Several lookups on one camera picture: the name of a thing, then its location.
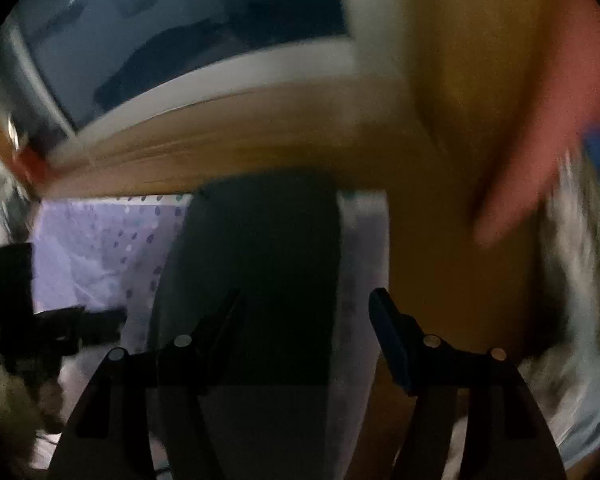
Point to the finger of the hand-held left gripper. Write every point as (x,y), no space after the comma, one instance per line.
(102,327)

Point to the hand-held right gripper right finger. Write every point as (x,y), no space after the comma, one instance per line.
(387,335)

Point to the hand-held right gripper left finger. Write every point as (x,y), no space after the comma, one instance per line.
(215,350)

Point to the dark green pants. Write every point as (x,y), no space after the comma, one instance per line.
(265,250)

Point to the purple dotted bedsheet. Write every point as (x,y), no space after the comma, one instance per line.
(95,250)

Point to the red box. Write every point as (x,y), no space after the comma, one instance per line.
(30,165)

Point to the white patterned garment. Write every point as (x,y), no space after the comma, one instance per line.
(575,310)

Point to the wooden window sill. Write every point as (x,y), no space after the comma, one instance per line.
(430,135)

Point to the red patterned curtain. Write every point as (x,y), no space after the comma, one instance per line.
(545,125)

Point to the white framed window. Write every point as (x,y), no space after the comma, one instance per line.
(155,25)

